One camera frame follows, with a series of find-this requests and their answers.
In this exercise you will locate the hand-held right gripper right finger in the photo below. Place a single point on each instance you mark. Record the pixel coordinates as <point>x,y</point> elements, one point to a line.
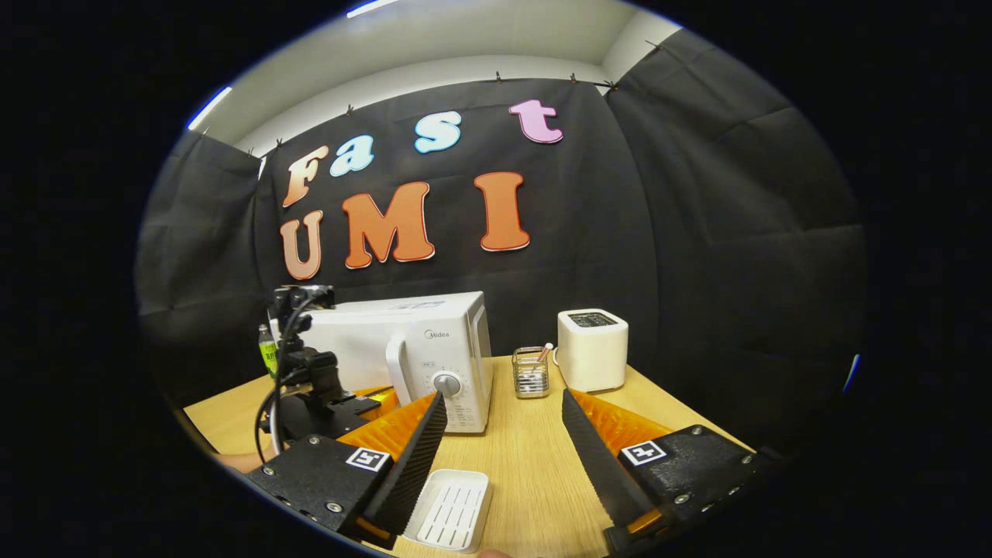
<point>593,465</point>

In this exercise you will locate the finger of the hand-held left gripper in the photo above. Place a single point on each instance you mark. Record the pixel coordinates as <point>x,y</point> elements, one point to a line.
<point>376,399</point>

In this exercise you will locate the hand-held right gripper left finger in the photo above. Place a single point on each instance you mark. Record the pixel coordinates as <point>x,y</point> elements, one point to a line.
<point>415,457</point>

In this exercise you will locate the white microwave oven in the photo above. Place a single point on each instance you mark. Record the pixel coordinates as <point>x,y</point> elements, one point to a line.
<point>457,372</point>

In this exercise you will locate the green plastic bottle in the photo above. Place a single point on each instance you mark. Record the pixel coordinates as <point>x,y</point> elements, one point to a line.
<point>268,356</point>

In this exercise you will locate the white slatted tray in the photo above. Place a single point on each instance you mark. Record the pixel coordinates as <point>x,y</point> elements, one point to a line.
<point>449,511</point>

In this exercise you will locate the white toaster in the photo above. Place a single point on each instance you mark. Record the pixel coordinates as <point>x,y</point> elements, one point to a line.
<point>593,356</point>

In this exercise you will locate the pink stick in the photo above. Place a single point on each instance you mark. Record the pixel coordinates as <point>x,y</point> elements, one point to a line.
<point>545,353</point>

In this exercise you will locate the ceiling light panel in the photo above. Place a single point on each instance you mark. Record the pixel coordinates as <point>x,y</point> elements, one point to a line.
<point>209,107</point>

